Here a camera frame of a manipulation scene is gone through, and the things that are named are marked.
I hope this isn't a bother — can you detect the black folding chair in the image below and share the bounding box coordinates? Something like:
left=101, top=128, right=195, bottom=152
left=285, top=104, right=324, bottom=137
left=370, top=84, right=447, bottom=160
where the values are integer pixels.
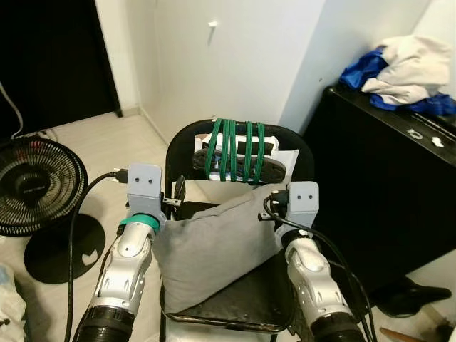
left=160, top=119, right=318, bottom=336

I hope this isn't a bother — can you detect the white door frame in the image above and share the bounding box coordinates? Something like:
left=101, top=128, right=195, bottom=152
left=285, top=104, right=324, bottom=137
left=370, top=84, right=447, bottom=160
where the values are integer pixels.
left=94, top=0, right=141, bottom=117

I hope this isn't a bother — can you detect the black cabinet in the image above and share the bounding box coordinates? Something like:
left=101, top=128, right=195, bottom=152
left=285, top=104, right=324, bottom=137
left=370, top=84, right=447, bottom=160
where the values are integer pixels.
left=302, top=83, right=456, bottom=294

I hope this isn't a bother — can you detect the grey fabric pillow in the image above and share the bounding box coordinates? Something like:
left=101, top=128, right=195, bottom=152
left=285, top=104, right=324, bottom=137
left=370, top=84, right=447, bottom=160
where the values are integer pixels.
left=152, top=187, right=287, bottom=315

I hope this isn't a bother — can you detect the brown wooden stick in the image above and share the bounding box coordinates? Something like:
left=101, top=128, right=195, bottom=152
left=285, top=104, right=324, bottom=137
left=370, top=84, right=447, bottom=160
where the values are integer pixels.
left=379, top=327, right=412, bottom=342

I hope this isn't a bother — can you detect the white crumpled garment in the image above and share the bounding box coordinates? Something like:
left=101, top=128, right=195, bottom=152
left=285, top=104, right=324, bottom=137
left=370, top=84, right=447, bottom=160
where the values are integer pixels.
left=361, top=35, right=456, bottom=107

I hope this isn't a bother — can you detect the blue crumpled garment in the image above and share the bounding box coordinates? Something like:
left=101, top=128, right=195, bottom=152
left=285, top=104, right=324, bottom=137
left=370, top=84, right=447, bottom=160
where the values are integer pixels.
left=338, top=46, right=456, bottom=117

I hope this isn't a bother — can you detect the black pedestal fan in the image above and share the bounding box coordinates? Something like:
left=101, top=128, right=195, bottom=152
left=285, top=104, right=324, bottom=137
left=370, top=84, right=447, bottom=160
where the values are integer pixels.
left=0, top=135, right=107, bottom=285

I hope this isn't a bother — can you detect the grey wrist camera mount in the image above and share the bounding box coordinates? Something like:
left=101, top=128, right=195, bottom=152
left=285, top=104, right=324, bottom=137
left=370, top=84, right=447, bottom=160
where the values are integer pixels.
left=284, top=181, right=321, bottom=231
left=126, top=164, right=167, bottom=219

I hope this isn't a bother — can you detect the black bicycle saddle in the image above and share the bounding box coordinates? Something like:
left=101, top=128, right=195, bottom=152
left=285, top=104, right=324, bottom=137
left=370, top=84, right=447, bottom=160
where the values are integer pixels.
left=370, top=276, right=454, bottom=318

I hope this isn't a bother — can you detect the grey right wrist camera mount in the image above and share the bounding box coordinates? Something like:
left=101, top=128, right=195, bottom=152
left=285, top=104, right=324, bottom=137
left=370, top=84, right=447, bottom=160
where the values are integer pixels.
left=284, top=181, right=321, bottom=231

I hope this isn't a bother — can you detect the white flat box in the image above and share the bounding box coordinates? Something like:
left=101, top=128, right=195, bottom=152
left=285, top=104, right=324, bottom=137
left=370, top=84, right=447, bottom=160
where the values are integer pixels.
left=193, top=138, right=301, bottom=187

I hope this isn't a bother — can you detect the green cord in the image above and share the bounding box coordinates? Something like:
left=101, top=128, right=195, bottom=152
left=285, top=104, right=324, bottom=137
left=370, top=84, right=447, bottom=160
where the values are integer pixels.
left=204, top=117, right=266, bottom=185

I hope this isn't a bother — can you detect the black oblong pad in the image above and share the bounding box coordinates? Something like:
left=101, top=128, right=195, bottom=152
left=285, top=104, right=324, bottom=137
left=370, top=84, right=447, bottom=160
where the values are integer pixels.
left=192, top=147, right=287, bottom=184

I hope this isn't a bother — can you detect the white plastic bag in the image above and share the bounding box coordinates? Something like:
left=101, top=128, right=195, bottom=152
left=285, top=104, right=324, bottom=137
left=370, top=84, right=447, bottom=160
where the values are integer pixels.
left=0, top=262, right=30, bottom=342

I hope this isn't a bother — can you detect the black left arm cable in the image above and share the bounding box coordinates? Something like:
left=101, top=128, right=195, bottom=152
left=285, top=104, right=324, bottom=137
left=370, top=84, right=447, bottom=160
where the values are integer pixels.
left=64, top=168, right=130, bottom=342

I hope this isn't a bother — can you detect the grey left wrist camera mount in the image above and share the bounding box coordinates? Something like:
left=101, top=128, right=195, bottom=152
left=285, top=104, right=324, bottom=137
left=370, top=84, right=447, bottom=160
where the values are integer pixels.
left=126, top=164, right=167, bottom=219

